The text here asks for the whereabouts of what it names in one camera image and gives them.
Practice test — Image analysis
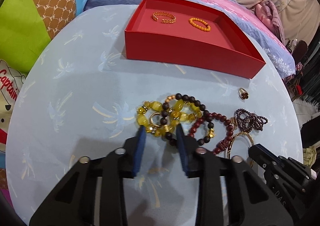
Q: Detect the yellow stone bead bracelet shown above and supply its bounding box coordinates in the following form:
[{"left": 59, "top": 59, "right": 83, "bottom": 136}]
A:
[{"left": 135, "top": 98, "right": 203, "bottom": 138}]

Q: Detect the thin gold bangle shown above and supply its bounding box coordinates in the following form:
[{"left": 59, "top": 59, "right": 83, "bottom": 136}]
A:
[{"left": 225, "top": 132, "right": 254, "bottom": 167}]

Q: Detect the dark brown bead bracelet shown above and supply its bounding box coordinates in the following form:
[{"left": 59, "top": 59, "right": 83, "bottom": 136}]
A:
[{"left": 159, "top": 92, "right": 217, "bottom": 147}]

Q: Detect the gold ring with dark stone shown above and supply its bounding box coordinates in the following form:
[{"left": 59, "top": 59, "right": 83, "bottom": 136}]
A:
[{"left": 238, "top": 87, "right": 250, "bottom": 100}]

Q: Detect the small gold hoop ring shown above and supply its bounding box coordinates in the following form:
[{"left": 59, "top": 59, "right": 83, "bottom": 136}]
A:
[{"left": 149, "top": 112, "right": 163, "bottom": 127}]

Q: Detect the orange bead bracelet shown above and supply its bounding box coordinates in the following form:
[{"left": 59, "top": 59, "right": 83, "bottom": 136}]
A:
[{"left": 188, "top": 17, "right": 211, "bottom": 33}]

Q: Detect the red jewelry box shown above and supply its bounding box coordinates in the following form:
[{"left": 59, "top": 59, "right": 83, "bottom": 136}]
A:
[{"left": 125, "top": 0, "right": 266, "bottom": 79}]

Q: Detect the folded pink cloth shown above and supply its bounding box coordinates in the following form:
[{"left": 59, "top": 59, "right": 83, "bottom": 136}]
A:
[{"left": 254, "top": 1, "right": 285, "bottom": 44}]

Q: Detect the dark red chair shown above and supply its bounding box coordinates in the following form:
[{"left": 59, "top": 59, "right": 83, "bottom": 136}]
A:
[{"left": 286, "top": 41, "right": 308, "bottom": 66}]

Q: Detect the dark red bead bracelet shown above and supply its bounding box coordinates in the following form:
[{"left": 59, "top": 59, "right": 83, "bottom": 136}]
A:
[{"left": 187, "top": 112, "right": 234, "bottom": 156}]

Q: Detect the monkey cartoon blanket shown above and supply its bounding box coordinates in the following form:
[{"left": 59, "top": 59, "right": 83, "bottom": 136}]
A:
[{"left": 0, "top": 0, "right": 121, "bottom": 207}]

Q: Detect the purple garnet bead strand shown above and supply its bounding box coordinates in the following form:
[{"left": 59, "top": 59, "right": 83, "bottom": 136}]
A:
[{"left": 235, "top": 109, "right": 268, "bottom": 133}]

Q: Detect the gold twisted bangle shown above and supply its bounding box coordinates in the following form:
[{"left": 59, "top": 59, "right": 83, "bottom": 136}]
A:
[{"left": 151, "top": 11, "right": 176, "bottom": 24}]

